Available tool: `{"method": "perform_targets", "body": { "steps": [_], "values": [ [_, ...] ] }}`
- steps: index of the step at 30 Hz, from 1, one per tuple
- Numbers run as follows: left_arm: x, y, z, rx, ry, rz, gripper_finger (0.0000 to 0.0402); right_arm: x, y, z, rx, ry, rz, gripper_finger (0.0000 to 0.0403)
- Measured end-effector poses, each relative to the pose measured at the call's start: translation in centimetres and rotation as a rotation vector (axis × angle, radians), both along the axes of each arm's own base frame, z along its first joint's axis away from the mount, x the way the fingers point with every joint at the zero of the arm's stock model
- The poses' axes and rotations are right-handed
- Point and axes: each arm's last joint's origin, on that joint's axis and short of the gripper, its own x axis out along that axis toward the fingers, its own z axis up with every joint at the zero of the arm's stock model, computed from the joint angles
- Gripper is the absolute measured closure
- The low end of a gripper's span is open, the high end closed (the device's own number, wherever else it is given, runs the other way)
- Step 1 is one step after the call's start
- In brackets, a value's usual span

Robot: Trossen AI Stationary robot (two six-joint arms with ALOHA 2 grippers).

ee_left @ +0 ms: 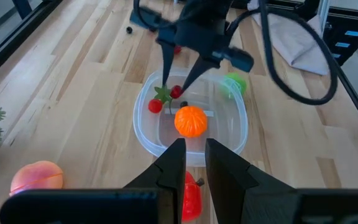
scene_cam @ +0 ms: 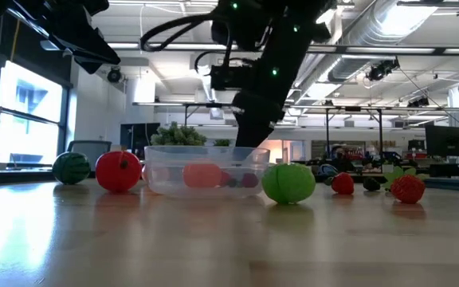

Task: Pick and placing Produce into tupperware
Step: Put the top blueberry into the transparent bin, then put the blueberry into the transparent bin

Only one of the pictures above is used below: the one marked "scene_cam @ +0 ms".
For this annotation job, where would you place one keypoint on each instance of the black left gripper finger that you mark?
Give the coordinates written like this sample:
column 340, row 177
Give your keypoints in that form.
column 90, row 49

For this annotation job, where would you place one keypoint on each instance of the green striped toy watermelon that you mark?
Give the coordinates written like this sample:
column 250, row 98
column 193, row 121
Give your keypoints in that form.
column 71, row 167

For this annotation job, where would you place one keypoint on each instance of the silver ceiling duct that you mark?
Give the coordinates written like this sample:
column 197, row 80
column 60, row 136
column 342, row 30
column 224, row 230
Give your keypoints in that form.
column 373, row 32

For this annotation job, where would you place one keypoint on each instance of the black ceiling camera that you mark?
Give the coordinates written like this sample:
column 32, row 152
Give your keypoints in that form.
column 381, row 69

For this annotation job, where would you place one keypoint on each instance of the office chair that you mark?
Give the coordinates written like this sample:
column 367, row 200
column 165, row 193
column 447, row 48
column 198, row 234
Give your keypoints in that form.
column 89, row 151

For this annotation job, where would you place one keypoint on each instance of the small green background plant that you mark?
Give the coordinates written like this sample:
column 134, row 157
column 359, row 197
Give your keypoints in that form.
column 222, row 142

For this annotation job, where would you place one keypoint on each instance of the clear plastic tupperware container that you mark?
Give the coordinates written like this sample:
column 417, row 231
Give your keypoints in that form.
column 165, row 189

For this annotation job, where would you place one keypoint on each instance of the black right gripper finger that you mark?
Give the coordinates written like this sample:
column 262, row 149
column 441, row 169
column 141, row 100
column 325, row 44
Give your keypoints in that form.
column 251, row 137

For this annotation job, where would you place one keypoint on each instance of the small red toy tomato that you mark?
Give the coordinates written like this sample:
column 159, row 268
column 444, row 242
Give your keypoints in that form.
column 342, row 183

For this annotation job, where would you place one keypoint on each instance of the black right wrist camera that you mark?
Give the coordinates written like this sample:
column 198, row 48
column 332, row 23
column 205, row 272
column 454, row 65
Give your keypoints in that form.
column 229, row 77

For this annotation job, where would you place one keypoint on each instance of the black ceiling spotlight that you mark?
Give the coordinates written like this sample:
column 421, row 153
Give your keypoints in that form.
column 114, row 75

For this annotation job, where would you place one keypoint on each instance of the potted green succulent plant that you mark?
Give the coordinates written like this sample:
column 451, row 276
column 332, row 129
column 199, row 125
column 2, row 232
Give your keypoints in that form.
column 177, row 136

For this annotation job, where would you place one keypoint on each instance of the black computer monitor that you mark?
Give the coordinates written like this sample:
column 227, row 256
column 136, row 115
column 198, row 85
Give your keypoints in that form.
column 446, row 140
column 139, row 135

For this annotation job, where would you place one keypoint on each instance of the orange toy tangerine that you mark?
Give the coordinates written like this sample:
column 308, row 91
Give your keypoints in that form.
column 202, row 175

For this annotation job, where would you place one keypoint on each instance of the person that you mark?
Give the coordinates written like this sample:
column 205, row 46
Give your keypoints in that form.
column 339, row 153

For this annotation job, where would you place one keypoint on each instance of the dark toy blackberry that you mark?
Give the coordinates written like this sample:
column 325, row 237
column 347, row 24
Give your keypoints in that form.
column 371, row 183

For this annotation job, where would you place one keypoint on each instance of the green toy cabbage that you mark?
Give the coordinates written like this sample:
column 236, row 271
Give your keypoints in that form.
column 288, row 183

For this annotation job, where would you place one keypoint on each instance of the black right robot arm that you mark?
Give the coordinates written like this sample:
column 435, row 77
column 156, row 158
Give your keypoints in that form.
column 289, row 52

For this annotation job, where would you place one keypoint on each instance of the long ceiling light bar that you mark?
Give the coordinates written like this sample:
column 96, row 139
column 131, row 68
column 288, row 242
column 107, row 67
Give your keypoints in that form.
column 154, row 45

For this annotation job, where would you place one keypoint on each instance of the dark red toy raspberry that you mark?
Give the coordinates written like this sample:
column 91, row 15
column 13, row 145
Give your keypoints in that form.
column 249, row 180

